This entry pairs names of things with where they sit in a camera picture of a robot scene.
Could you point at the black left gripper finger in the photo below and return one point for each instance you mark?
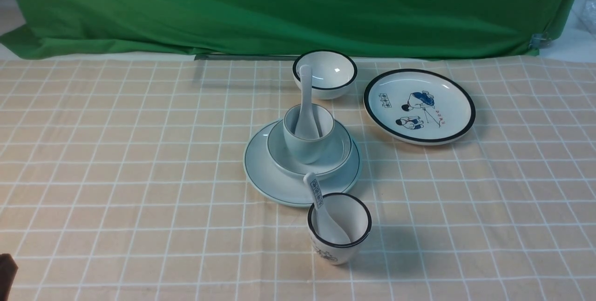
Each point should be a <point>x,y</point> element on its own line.
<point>8,270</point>

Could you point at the pale green ceramic cup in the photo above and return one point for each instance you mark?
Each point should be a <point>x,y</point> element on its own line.
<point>308,151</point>

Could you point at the plain white ceramic spoon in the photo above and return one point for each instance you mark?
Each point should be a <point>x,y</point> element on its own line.
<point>306,126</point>

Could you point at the pale green shallow bowl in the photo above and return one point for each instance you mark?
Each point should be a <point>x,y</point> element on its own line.
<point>331,160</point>

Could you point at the checkered beige tablecloth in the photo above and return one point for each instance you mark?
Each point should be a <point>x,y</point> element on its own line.
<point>124,181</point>

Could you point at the green backdrop cloth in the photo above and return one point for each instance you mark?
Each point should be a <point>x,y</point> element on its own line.
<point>422,29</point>

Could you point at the large pale green plate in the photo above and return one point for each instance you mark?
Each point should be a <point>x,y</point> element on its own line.
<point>283,189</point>

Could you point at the white spoon with blue print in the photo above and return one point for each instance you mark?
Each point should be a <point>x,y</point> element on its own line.
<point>328,228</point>

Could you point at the black-rimmed illustrated cup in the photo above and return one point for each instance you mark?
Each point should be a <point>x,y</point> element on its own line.
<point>352,215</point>

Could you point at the small black-rimmed white bowl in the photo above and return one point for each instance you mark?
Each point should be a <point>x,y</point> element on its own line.
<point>333,73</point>

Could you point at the black-rimmed illustrated plate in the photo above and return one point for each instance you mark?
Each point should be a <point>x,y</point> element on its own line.
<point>419,106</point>

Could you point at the metal clip on backdrop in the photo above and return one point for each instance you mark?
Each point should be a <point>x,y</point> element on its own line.
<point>539,41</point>

